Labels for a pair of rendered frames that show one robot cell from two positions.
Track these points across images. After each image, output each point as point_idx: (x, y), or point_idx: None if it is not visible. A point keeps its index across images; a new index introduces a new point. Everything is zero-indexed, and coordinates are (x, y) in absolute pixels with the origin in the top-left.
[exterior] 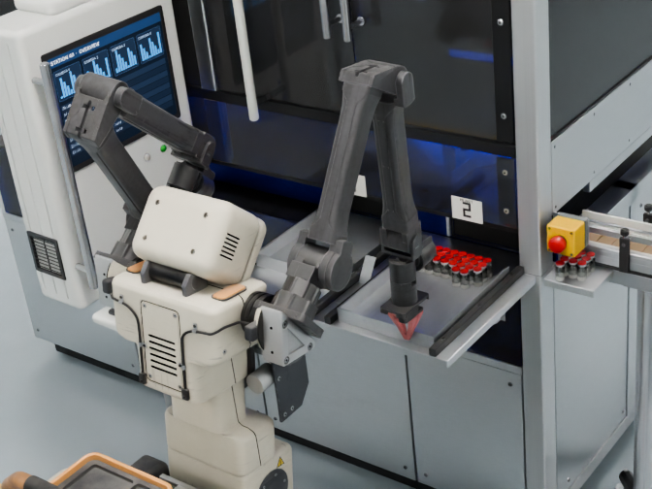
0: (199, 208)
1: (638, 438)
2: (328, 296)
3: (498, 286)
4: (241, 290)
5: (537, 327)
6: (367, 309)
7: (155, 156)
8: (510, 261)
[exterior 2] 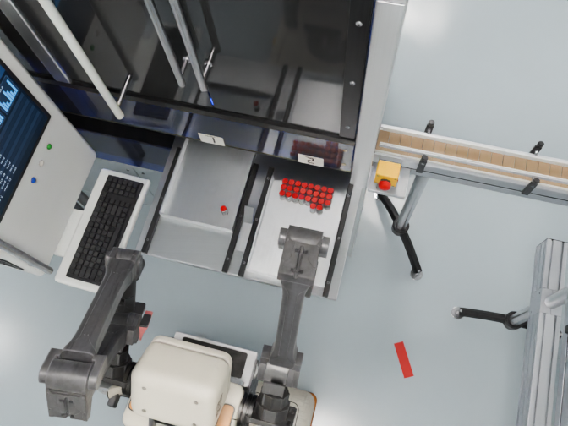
0: (187, 397)
1: (406, 212)
2: (232, 250)
3: (344, 212)
4: (232, 414)
5: (359, 203)
6: (261, 253)
7: (46, 156)
8: (339, 172)
